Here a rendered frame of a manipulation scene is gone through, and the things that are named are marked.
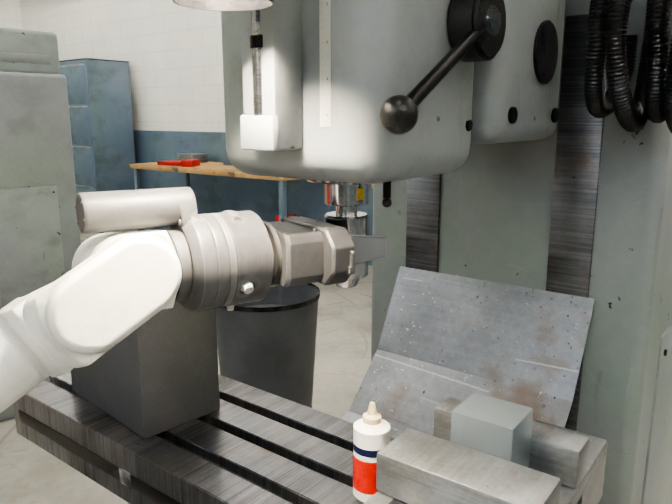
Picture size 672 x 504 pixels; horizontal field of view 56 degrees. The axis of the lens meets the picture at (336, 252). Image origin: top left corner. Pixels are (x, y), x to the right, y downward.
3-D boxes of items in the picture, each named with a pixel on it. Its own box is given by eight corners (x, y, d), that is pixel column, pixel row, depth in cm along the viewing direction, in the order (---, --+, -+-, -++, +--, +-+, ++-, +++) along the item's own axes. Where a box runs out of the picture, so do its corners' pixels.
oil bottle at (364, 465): (375, 509, 67) (377, 414, 64) (345, 495, 69) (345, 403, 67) (396, 491, 70) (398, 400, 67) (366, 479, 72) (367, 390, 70)
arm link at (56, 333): (199, 283, 52) (55, 394, 46) (165, 275, 59) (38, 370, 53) (154, 218, 49) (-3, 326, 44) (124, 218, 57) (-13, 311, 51)
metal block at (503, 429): (509, 490, 56) (513, 429, 55) (448, 468, 60) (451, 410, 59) (529, 465, 60) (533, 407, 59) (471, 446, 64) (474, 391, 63)
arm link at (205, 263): (237, 312, 55) (103, 335, 49) (194, 300, 64) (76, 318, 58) (226, 183, 54) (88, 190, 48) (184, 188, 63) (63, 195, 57)
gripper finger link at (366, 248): (381, 260, 66) (332, 267, 63) (382, 230, 66) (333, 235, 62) (391, 263, 65) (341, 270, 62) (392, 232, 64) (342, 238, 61)
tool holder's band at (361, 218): (377, 224, 65) (378, 214, 65) (341, 228, 63) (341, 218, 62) (351, 218, 69) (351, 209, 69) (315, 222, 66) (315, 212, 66)
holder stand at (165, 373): (143, 440, 81) (133, 291, 77) (71, 390, 96) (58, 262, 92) (221, 410, 89) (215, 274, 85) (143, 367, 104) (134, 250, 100)
